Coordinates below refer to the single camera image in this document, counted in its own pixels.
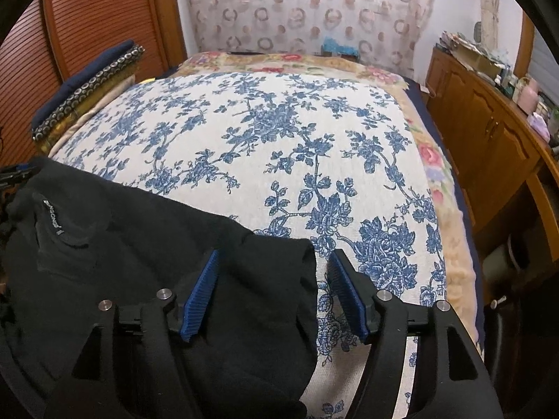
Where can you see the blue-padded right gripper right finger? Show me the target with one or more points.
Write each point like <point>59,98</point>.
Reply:
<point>355,292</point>

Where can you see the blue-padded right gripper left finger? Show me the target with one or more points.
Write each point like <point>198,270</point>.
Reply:
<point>192,309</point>

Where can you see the black printed t-shirt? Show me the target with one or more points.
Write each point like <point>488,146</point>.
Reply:
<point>89,317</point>

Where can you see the gold floral folded cloth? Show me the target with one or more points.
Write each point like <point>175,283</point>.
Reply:
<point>61,129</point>

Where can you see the pink floral beige blanket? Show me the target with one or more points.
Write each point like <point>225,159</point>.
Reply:
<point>459,253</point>

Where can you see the blue floral white bedsheet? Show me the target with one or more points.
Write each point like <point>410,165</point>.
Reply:
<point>287,155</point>

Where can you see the navy blue folded cloth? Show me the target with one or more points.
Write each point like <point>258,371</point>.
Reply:
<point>75,82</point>

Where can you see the dark patterned folded cloth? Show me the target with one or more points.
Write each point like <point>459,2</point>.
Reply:
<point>81,92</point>

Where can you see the brown wooden louvered wardrobe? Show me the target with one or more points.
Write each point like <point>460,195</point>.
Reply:
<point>53,40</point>

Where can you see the long wooden sideboard cabinet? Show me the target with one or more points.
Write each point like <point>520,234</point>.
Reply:
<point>506,172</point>

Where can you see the light blue plastic bag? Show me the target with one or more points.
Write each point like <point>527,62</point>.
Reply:
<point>330,48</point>

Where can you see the pink round container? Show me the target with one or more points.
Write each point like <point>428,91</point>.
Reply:
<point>529,98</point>

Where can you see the cardboard box with clutter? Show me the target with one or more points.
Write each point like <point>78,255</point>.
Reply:
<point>477,62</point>

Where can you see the circle patterned sheer curtain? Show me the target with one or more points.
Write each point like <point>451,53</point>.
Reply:
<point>384,32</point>

